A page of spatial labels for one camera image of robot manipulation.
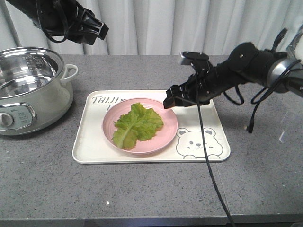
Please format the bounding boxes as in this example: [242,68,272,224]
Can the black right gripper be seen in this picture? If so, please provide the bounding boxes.
[163,63,233,109]

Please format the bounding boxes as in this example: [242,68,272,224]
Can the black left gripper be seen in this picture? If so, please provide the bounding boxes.
[63,2,109,45]

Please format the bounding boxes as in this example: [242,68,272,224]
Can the pink round plate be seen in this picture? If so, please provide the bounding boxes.
[102,98,178,155]

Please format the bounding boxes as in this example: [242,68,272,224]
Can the green lettuce leaf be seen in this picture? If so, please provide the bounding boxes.
[112,103,164,150]

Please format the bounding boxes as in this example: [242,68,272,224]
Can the cream bear serving tray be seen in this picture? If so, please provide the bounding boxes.
[72,90,231,164]

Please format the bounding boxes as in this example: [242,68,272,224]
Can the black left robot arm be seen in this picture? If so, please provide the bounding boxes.
[8,0,109,45]

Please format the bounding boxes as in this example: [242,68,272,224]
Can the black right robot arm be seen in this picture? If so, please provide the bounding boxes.
[163,42,303,109]

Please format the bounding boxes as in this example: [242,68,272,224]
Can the green electric cooking pot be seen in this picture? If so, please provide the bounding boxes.
[0,47,79,136]

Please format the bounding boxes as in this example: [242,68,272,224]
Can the white blender appliance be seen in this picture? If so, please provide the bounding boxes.
[287,30,303,63]

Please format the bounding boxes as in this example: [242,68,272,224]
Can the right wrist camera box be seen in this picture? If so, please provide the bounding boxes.
[180,51,209,69]

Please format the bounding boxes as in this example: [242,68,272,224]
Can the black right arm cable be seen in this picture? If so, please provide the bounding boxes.
[195,28,301,227]

